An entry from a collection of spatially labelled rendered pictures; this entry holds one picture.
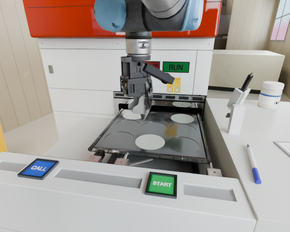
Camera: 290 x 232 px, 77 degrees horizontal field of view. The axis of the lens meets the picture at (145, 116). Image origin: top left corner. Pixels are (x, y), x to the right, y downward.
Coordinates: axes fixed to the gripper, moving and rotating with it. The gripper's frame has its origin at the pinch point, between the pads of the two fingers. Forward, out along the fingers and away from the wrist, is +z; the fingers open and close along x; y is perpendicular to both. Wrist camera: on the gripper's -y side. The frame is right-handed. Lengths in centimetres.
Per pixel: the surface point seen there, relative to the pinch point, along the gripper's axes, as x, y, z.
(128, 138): 0.2, 6.5, 7.3
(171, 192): 31.8, 10.4, 0.8
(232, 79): -250, -362, 66
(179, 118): -6.1, -19.5, 7.1
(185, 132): 5.5, -14.0, 7.2
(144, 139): 3.1, 1.6, 7.2
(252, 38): -370, -576, -28
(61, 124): -54, 27, 21
